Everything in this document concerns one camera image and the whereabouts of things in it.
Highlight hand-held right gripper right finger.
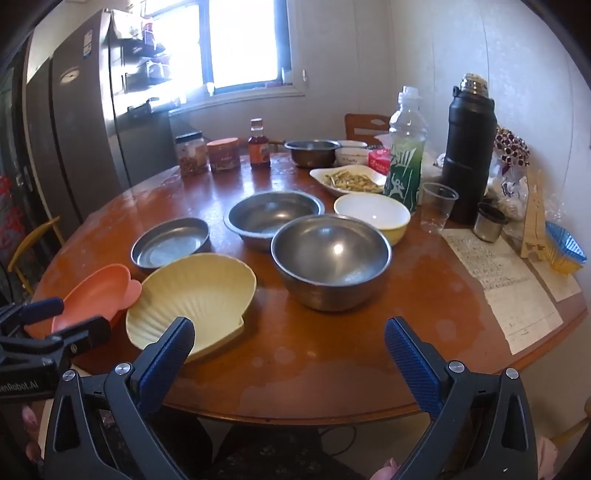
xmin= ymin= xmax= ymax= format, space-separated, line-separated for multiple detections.
xmin=385 ymin=316 xmax=539 ymax=480

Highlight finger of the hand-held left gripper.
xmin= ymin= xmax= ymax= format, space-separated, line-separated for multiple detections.
xmin=0 ymin=316 xmax=112 ymax=357
xmin=0 ymin=298 xmax=64 ymax=333

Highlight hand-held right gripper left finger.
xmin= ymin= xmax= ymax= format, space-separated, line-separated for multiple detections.
xmin=44 ymin=316 xmax=197 ymax=480

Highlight yellow shell-shaped plate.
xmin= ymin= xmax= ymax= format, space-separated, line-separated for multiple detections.
xmin=126 ymin=253 xmax=257 ymax=363

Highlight shallow steel plate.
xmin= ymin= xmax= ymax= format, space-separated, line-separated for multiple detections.
xmin=130 ymin=217 xmax=211 ymax=269

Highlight deep steel bowl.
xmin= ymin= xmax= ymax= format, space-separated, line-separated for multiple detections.
xmin=270 ymin=215 xmax=393 ymax=312

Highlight yellow bowl with handle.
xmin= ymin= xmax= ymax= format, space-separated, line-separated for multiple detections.
xmin=333 ymin=193 xmax=411 ymax=246

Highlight wide steel bowl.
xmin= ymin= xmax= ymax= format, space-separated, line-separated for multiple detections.
xmin=224 ymin=191 xmax=325 ymax=252

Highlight person's left hand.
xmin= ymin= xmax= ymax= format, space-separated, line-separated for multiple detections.
xmin=21 ymin=406 xmax=43 ymax=468

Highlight yellow wooden chair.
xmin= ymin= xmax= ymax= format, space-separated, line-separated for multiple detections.
xmin=7 ymin=216 xmax=65 ymax=296

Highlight red patterned cloth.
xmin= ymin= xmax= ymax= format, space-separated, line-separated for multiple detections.
xmin=0 ymin=173 xmax=31 ymax=252

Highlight handwritten paper sheet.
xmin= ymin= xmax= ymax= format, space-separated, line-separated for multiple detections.
xmin=442 ymin=228 xmax=565 ymax=356

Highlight clear plastic cup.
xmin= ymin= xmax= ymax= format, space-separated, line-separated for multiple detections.
xmin=420 ymin=182 xmax=460 ymax=233

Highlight small steel cup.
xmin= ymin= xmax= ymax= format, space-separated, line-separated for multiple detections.
xmin=473 ymin=202 xmax=509 ymax=243

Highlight small paper sheet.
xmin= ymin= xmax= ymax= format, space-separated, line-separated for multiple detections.
xmin=531 ymin=258 xmax=583 ymax=303

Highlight grey refrigerator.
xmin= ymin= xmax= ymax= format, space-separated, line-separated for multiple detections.
xmin=23 ymin=9 xmax=134 ymax=232

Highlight green drink bottle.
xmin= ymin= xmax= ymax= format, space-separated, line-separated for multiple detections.
xmin=383 ymin=86 xmax=426 ymax=213

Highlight white plate with food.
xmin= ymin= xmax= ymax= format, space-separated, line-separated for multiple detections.
xmin=309 ymin=167 xmax=387 ymax=195

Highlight blue cupcake liners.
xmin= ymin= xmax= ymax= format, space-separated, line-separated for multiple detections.
xmin=545 ymin=220 xmax=588 ymax=274

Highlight clear plastic bag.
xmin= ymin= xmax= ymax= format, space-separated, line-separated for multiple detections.
xmin=489 ymin=161 xmax=529 ymax=217

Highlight clear jar with black lid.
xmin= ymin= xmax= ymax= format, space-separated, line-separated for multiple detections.
xmin=174 ymin=131 xmax=209 ymax=177

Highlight red packet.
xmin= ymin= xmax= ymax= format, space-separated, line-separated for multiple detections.
xmin=368 ymin=148 xmax=393 ymax=174

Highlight red tin can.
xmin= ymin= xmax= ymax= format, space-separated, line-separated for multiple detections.
xmin=206 ymin=137 xmax=241 ymax=174

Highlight white ceramic bowl with food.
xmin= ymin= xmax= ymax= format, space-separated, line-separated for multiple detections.
xmin=334 ymin=147 xmax=371 ymax=168

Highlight black thermos flask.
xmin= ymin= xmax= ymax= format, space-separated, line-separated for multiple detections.
xmin=441 ymin=73 xmax=498 ymax=225

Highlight brown sauce bottle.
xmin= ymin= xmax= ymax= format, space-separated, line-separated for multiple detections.
xmin=248 ymin=119 xmax=271 ymax=170

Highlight dotted cloth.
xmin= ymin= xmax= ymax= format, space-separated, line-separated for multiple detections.
xmin=494 ymin=127 xmax=531 ymax=168

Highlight wooden chair with cutout back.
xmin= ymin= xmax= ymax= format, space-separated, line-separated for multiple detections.
xmin=344 ymin=113 xmax=392 ymax=147

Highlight kitchen storage rack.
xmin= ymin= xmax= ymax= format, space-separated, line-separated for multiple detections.
xmin=111 ymin=16 xmax=181 ymax=112

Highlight window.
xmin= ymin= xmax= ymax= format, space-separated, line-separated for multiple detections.
xmin=143 ymin=0 xmax=306 ymax=112

